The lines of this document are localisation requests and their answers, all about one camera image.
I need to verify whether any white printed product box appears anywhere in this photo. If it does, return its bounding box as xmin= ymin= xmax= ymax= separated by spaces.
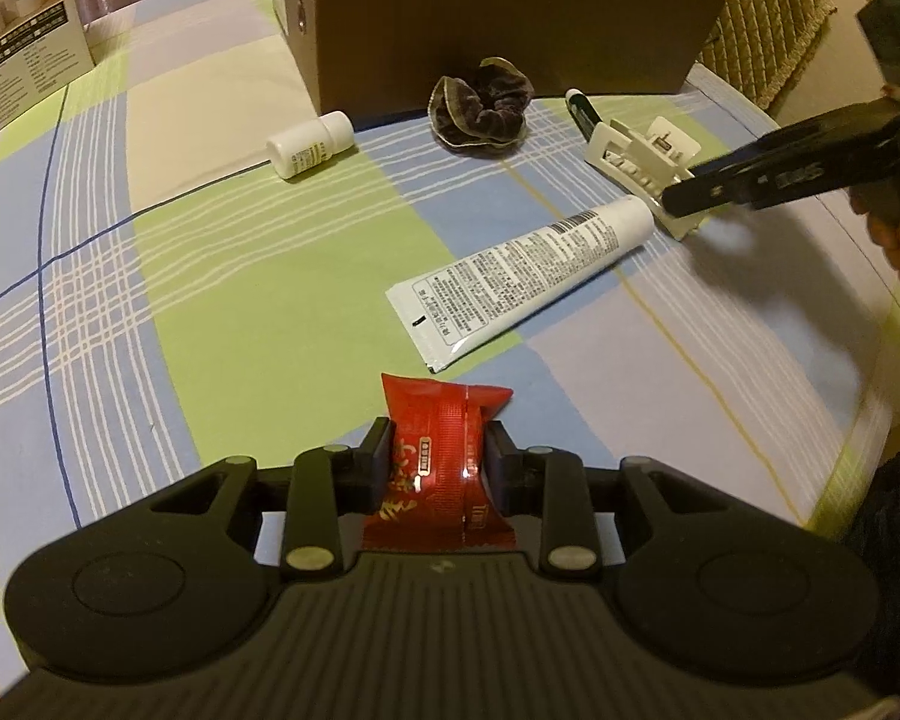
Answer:
xmin=0 ymin=0 xmax=95 ymax=136

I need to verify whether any person's dark trouser leg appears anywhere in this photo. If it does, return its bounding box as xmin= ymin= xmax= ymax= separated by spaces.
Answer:
xmin=840 ymin=442 xmax=900 ymax=691

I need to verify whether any brown velvet scrunchie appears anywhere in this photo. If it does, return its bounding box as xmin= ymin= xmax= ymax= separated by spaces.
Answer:
xmin=427 ymin=56 xmax=527 ymax=155

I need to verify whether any small white pill bottle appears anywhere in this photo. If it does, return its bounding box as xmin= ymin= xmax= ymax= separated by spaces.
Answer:
xmin=266 ymin=111 xmax=356 ymax=181

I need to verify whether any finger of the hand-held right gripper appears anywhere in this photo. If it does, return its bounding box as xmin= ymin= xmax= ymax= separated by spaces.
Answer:
xmin=660 ymin=136 xmax=777 ymax=218

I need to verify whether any quilted chair cover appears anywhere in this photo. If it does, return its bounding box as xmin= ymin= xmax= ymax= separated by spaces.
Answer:
xmin=645 ymin=0 xmax=837 ymax=117

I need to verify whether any white plastic clip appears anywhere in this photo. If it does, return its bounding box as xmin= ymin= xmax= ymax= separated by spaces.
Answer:
xmin=585 ymin=116 xmax=710 ymax=241

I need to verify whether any black marker pen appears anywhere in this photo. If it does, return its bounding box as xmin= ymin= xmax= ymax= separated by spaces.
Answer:
xmin=565 ymin=88 xmax=605 ymax=140

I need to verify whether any white toothpaste tube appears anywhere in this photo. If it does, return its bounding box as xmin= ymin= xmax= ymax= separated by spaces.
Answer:
xmin=386 ymin=195 xmax=655 ymax=374

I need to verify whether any checkered tablecloth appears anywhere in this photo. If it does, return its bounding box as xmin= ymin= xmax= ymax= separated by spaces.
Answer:
xmin=0 ymin=0 xmax=900 ymax=691

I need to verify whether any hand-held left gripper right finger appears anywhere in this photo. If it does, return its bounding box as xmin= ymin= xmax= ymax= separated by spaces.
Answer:
xmin=487 ymin=420 xmax=728 ymax=578

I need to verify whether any red snack packet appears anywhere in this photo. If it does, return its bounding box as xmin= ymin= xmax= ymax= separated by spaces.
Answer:
xmin=360 ymin=373 xmax=515 ymax=552

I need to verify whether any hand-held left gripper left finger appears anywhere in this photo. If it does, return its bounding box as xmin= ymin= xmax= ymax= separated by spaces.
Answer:
xmin=150 ymin=418 xmax=392 ymax=580

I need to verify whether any brown cardboard box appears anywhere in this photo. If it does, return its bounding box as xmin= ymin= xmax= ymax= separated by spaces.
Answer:
xmin=270 ymin=0 xmax=727 ymax=115

